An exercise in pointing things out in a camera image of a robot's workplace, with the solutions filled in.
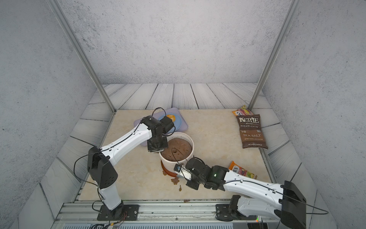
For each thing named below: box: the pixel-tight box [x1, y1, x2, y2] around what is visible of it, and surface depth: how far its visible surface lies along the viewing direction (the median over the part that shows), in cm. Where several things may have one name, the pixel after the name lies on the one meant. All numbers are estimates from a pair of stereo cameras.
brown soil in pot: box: [161, 137, 193, 162], surface depth 87 cm
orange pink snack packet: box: [232, 104, 254, 116], surface depth 117 cm
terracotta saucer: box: [160, 159, 178, 177], surface depth 86 cm
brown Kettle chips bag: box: [236, 114, 269, 150], surface depth 106 cm
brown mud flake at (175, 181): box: [170, 176, 180, 185], surface depth 86 cm
